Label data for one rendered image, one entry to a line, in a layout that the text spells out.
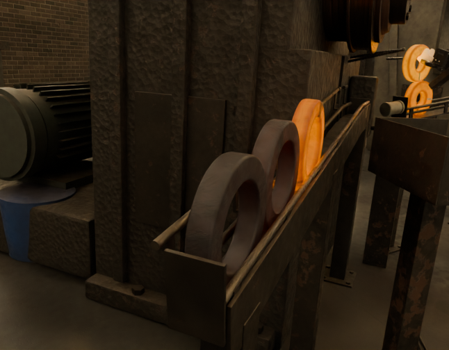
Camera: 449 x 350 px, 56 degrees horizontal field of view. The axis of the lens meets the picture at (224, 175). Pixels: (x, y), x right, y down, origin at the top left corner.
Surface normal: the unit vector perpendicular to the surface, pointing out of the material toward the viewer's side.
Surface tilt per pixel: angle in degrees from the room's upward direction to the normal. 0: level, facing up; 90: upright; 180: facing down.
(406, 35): 90
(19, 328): 0
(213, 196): 50
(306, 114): 42
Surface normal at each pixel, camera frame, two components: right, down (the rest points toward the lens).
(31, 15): 0.91, 0.15
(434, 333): 0.05, -0.96
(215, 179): -0.20, -0.65
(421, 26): -0.62, 0.18
